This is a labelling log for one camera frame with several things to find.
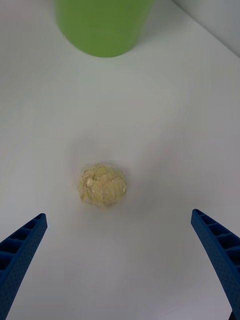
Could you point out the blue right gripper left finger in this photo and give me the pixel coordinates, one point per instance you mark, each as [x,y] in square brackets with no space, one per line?
[20,260]

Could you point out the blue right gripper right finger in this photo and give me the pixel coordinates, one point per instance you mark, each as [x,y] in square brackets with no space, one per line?
[222,252]

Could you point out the pale yellow ball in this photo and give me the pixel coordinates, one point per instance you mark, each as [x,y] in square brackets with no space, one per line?
[103,187]

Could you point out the yellow-green plastic bin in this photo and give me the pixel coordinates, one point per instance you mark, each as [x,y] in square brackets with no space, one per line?
[105,25]

